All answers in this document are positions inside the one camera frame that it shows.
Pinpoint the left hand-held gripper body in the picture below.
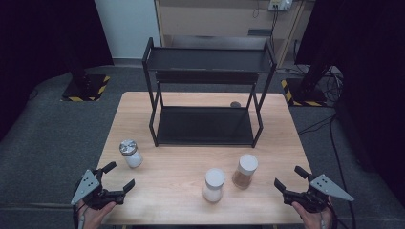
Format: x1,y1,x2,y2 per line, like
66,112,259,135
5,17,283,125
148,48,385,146
70,168,126,211

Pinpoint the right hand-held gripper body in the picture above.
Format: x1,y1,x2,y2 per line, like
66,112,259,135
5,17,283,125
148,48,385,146
282,174,355,214

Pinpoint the glass jar with silver lid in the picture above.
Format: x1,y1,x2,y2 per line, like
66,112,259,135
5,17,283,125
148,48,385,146
118,138,144,169

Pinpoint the white-lidded jar of brown powder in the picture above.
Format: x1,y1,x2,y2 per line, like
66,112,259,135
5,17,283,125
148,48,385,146
231,154,259,191

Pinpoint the white-lidded jar of white powder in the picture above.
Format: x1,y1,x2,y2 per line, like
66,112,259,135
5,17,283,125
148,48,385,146
202,167,226,203

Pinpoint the black metal two-tier shelf rack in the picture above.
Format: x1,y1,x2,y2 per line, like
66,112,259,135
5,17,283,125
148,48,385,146
141,36,277,149

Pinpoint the person's left hand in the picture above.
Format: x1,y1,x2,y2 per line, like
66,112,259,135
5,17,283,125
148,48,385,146
77,199,117,229

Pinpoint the person's right hand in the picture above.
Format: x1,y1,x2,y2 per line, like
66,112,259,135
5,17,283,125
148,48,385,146
290,197,335,229

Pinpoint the black stand with striped base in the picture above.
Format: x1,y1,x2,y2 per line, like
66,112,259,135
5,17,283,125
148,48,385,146
60,63,111,103
280,63,329,108

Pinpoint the black curtain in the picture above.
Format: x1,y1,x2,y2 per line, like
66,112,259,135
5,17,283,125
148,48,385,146
294,0,405,199
0,0,115,141

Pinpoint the white power strip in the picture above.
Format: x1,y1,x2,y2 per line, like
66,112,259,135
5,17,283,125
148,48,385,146
267,0,293,11

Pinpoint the light wooden cabinet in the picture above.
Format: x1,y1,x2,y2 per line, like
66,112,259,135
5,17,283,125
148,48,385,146
154,0,308,69

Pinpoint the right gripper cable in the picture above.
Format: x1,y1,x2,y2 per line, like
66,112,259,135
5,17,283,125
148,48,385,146
319,203,340,229

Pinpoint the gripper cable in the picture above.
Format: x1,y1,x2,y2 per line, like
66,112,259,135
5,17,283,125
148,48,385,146
319,203,340,229
72,203,89,229

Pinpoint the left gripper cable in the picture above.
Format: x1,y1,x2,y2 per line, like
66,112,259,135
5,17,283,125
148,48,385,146
72,203,89,229

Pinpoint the long black floor cable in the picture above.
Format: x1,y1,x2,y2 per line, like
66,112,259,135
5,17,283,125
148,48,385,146
297,113,357,229

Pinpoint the tangle of cables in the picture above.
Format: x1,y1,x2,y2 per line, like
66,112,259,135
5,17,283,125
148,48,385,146
318,66,346,103

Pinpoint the black power strip cable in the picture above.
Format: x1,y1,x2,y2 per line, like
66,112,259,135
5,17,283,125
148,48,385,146
268,9,279,52

